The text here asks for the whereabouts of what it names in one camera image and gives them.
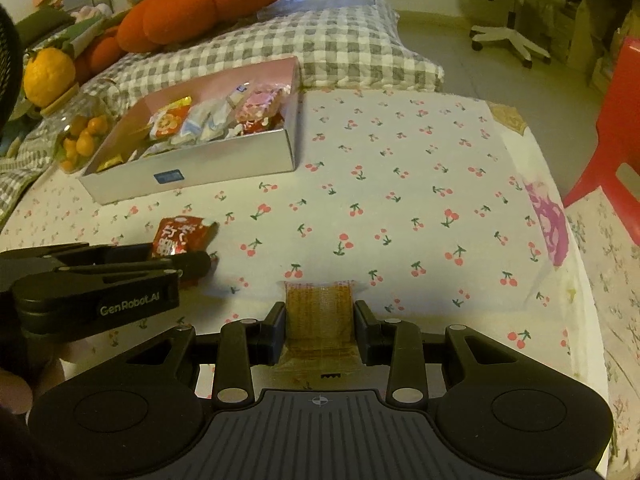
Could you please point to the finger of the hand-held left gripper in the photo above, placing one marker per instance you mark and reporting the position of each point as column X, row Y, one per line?
column 195, row 263
column 115, row 252

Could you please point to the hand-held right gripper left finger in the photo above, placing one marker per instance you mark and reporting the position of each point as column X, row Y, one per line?
column 277, row 327

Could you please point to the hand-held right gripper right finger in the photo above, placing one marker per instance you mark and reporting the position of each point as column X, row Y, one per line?
column 364, row 330

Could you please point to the red snack packet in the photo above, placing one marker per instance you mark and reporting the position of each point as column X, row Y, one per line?
column 167, row 122
column 177, row 240

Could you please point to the brown wafer packet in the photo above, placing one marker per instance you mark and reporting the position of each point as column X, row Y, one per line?
column 317, row 310

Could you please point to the yellow snack packet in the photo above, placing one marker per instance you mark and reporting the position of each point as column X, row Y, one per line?
column 111, row 162

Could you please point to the silver box with pink inside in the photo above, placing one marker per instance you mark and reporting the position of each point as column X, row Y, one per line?
column 225, row 160

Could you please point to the clear packet blue white snack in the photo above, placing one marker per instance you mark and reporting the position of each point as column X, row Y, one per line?
column 222, row 117

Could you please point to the pink floral snack packet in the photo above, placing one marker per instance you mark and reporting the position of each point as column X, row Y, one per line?
column 255, row 110

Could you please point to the person's left hand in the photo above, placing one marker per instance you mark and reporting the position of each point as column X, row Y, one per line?
column 12, row 390

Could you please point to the glass jar of kumquats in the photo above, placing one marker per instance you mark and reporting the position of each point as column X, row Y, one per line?
column 85, row 135

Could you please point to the cherry print bedsheet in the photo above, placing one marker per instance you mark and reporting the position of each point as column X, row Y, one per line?
column 425, row 185

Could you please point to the yellow citrus jar lid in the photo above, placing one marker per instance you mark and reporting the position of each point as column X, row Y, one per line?
column 47, row 72

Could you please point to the small orange plush fruit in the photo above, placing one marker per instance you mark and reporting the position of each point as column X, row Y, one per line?
column 102, row 55

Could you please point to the green snowflake pillow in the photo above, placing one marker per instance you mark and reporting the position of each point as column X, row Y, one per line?
column 82, row 35

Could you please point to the black mesh fan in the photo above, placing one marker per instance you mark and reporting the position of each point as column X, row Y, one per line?
column 7, row 60

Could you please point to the dark green pillow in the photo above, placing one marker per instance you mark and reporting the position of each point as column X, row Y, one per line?
column 42, row 25

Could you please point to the pink plush toy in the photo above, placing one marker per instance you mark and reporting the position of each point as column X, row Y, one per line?
column 92, row 11

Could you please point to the floral print cloth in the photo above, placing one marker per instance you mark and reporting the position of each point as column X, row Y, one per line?
column 610, row 285

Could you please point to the grey checked pillow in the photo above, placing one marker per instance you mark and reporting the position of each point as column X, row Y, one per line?
column 340, row 45

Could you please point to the large orange persimmon pillow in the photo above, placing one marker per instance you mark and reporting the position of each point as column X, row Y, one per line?
column 210, row 0

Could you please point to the clear plastic bag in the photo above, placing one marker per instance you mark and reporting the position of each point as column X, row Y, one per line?
column 325, row 0

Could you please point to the red plastic chair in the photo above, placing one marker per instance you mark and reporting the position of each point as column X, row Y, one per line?
column 615, row 135

